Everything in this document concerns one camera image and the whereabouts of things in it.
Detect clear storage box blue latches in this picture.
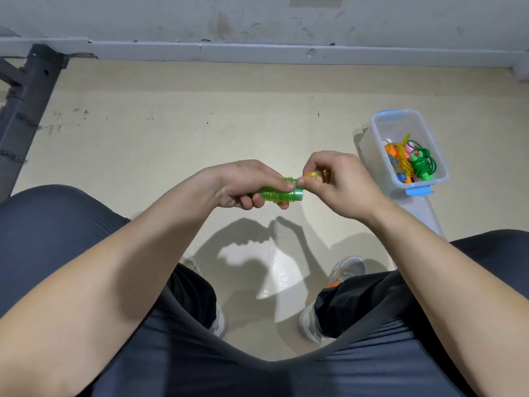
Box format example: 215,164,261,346
360,109,450,197

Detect grey right shoe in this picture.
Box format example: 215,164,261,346
298,256,367,345

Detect grey shoe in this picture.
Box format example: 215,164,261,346
180,256,228,338
298,256,367,345

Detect black shorts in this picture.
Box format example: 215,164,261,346
0,184,529,397

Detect person's left hand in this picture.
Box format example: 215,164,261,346
202,159,297,213

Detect black metal rack frame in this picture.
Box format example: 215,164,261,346
0,44,69,202

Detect orange handled yellow skipping rope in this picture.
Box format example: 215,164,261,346
384,133,416,185

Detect person's left forearm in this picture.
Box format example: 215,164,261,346
0,169,220,397

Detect clear plastic box lid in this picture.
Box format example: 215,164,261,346
403,192,447,242

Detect person's right hand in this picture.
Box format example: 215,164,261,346
296,150,391,226

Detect grey left shoe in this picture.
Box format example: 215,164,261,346
180,256,228,338

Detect person's right forearm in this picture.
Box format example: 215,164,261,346
368,202,529,397

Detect yellow rope with green handles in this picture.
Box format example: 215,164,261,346
258,168,332,203

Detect green-handled dark green jump rope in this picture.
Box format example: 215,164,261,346
406,140,438,182

